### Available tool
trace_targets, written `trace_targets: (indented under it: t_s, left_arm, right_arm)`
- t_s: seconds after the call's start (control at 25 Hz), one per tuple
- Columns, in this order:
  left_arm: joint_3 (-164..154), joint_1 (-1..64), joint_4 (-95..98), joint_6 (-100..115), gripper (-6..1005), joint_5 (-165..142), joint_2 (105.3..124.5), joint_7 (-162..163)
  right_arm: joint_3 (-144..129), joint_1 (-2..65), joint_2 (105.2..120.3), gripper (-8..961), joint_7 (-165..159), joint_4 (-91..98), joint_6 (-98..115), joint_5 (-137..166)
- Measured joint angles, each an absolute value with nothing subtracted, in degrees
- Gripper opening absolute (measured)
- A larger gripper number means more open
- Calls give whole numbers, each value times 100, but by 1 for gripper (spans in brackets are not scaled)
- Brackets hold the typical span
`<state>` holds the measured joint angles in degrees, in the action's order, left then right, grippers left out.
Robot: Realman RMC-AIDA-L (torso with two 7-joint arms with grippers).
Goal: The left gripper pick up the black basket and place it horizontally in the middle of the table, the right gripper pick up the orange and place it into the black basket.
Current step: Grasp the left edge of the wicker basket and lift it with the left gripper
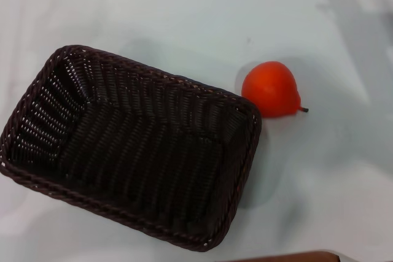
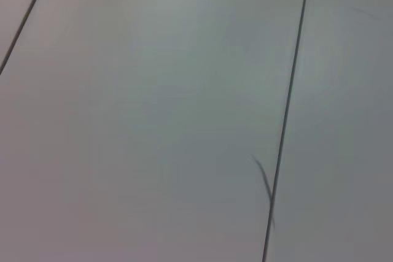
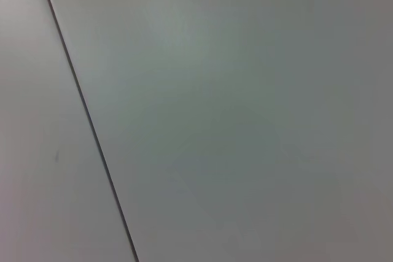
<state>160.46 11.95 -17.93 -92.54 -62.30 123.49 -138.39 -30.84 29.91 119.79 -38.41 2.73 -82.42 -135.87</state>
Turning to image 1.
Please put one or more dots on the black woven rectangular basket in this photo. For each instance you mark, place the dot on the black woven rectangular basket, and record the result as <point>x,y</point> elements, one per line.
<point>141,151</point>

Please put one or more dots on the red plastic pear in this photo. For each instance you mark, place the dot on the red plastic pear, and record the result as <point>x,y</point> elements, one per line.
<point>270,90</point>

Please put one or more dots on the brown rounded object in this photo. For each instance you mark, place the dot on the brown rounded object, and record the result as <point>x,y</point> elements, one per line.
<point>294,257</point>

